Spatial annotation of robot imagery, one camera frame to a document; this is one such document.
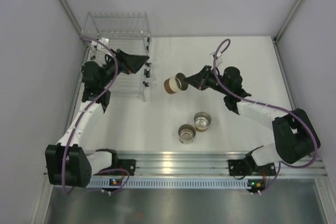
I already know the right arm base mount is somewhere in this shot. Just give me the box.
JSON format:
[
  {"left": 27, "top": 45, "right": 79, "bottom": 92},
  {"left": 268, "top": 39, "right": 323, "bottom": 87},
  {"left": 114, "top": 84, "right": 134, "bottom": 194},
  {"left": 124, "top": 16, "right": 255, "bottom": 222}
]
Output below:
[{"left": 228, "top": 159, "right": 251, "bottom": 180}]

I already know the right aluminium frame post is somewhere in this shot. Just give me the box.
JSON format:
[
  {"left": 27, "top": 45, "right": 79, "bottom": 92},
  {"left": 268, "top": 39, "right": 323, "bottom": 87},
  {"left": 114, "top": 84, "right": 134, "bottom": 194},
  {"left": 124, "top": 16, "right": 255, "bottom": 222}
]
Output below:
[{"left": 272, "top": 0, "right": 305, "bottom": 45}]

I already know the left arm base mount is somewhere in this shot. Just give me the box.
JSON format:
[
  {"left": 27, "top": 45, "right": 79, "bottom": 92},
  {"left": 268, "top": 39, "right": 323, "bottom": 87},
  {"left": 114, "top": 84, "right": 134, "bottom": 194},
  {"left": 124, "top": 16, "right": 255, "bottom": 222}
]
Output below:
[{"left": 117, "top": 159, "right": 136, "bottom": 176}]

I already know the clear acrylic dish rack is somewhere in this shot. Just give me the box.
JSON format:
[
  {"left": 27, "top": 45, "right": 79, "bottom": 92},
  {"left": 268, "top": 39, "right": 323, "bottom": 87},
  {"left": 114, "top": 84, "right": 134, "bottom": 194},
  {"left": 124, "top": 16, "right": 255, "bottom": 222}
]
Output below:
[{"left": 82, "top": 12, "right": 152, "bottom": 102}]

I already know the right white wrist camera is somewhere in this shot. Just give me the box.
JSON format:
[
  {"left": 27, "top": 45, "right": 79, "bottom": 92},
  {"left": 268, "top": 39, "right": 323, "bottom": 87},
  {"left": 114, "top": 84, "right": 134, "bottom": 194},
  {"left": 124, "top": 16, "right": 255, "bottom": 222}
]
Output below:
[{"left": 210, "top": 52, "right": 223, "bottom": 66}]

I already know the aluminium frame post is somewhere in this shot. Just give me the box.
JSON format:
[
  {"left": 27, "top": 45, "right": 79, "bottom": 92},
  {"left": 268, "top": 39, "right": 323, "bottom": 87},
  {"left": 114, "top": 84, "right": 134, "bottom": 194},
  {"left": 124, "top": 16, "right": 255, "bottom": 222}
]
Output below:
[
  {"left": 272, "top": 0, "right": 305, "bottom": 45},
  {"left": 57, "top": 0, "right": 82, "bottom": 36}
]

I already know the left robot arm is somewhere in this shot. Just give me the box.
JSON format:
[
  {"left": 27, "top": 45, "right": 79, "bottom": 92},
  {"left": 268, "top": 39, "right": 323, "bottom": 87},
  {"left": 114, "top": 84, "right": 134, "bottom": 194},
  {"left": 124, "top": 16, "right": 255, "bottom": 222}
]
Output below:
[{"left": 45, "top": 49, "right": 150, "bottom": 188}]

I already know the aluminium mounting rail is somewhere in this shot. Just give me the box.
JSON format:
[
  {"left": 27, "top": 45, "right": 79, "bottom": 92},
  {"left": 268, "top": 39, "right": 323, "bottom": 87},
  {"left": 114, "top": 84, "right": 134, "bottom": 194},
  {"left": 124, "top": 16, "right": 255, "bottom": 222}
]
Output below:
[{"left": 43, "top": 151, "right": 328, "bottom": 180}]

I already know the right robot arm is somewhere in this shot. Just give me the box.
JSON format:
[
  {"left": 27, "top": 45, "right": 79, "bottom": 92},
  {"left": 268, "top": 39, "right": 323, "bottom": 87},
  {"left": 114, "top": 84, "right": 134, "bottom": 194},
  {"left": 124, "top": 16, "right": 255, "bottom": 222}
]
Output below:
[{"left": 185, "top": 66, "right": 321, "bottom": 175}]

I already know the steel cup front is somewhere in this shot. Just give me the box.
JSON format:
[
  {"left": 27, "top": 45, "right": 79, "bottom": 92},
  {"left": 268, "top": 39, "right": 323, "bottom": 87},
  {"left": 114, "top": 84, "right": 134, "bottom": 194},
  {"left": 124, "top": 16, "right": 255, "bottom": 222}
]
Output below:
[{"left": 178, "top": 124, "right": 196, "bottom": 144}]

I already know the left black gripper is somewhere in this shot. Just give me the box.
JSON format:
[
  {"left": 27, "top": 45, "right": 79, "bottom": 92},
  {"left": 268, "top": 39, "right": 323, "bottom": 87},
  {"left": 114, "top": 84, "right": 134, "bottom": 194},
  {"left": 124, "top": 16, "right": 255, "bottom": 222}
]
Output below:
[{"left": 99, "top": 49, "right": 149, "bottom": 88}]

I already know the white slotted cable duct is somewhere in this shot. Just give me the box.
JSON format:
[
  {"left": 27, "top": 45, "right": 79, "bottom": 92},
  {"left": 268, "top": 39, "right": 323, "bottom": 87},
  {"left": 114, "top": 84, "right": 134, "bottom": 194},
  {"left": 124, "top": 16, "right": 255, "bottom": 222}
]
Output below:
[{"left": 85, "top": 176, "right": 253, "bottom": 189}]

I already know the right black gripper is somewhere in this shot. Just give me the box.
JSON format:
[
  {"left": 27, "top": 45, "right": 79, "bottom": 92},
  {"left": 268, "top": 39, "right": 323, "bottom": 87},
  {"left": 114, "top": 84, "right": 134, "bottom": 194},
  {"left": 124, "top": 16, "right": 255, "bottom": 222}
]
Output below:
[{"left": 185, "top": 65, "right": 230, "bottom": 95}]

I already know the steel cup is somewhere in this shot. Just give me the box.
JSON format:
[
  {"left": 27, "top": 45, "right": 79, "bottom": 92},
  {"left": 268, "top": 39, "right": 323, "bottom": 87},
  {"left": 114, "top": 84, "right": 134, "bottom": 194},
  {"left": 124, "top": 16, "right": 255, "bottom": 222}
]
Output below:
[
  {"left": 164, "top": 73, "right": 188, "bottom": 94},
  {"left": 194, "top": 112, "right": 212, "bottom": 132},
  {"left": 178, "top": 124, "right": 196, "bottom": 144}
]

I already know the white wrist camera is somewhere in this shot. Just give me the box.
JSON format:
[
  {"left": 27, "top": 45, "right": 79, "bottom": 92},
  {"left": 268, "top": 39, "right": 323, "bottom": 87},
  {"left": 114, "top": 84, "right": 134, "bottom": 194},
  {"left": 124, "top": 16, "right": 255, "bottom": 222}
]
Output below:
[
  {"left": 210, "top": 52, "right": 223, "bottom": 66},
  {"left": 91, "top": 37, "right": 109, "bottom": 51}
]

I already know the left aluminium frame post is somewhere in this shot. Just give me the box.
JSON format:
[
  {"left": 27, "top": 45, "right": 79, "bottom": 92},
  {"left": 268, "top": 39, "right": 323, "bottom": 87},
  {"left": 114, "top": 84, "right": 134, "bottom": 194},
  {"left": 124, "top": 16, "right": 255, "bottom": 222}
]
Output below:
[{"left": 57, "top": 0, "right": 82, "bottom": 36}]

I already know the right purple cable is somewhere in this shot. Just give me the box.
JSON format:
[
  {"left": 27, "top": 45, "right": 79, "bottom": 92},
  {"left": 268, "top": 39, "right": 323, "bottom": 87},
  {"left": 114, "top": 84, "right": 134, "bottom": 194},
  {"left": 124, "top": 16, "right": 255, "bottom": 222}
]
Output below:
[{"left": 212, "top": 39, "right": 319, "bottom": 193}]

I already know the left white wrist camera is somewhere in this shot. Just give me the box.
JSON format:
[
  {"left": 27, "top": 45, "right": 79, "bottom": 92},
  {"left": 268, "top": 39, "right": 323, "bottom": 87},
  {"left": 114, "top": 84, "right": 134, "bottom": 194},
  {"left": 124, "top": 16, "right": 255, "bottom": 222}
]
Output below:
[{"left": 91, "top": 37, "right": 109, "bottom": 51}]

